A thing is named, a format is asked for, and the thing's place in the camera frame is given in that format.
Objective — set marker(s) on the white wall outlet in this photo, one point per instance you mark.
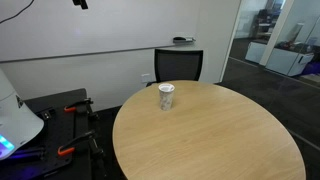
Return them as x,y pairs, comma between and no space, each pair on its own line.
145,78

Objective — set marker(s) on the white wall whiteboard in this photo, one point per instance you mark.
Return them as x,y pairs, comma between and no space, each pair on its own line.
100,30

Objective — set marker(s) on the black mesh office chair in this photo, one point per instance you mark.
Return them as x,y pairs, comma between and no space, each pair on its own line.
178,65

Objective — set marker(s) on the black whiteboard eraser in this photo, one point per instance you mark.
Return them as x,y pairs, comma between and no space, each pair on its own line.
179,38

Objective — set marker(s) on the large white office cabinet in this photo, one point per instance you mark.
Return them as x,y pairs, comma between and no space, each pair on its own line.
283,61

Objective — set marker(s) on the patterned paper cup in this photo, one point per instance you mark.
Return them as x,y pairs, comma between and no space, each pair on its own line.
166,100

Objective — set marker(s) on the white partition pillar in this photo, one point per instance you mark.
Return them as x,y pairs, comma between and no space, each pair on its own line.
276,30

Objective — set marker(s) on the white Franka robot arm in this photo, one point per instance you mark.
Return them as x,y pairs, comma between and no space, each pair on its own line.
16,126

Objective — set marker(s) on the dark background office desk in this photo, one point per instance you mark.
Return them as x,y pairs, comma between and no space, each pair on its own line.
263,23

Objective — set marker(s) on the small white office cabinet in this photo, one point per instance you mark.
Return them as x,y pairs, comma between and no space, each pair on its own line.
255,51

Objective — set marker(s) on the small black bracket on plate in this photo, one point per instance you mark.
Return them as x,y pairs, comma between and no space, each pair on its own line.
47,114

